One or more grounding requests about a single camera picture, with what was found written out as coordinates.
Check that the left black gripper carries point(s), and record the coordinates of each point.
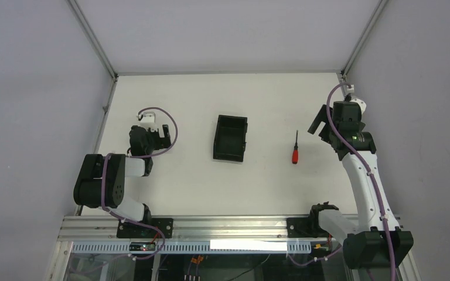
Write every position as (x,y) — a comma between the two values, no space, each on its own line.
(159,137)

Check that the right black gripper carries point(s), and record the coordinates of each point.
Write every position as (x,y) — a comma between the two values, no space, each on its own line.
(326,126)

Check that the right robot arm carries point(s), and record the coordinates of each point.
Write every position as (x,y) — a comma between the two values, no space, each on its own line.
(377,240)

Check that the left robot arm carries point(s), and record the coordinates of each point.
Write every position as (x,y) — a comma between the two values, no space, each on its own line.
(101,180)

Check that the black plastic bin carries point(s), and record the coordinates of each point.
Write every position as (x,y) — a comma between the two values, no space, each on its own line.
(230,138)

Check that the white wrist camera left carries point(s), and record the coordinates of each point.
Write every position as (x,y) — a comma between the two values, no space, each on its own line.
(146,120)

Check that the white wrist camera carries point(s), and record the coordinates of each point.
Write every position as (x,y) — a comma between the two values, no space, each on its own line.
(146,120)
(350,96)

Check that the red handled screwdriver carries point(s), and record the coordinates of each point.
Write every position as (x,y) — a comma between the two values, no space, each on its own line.
(295,153)

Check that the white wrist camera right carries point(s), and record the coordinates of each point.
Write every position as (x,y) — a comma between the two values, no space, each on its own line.
(350,96)

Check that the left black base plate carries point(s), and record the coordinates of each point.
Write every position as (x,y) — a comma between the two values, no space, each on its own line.
(128,230)

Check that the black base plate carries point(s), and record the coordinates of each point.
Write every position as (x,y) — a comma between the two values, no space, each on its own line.
(128,230)
(304,227)

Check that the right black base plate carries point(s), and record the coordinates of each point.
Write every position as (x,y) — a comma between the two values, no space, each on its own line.
(304,227)

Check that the aluminium frame rail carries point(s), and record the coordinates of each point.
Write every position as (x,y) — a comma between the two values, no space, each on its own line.
(185,228)

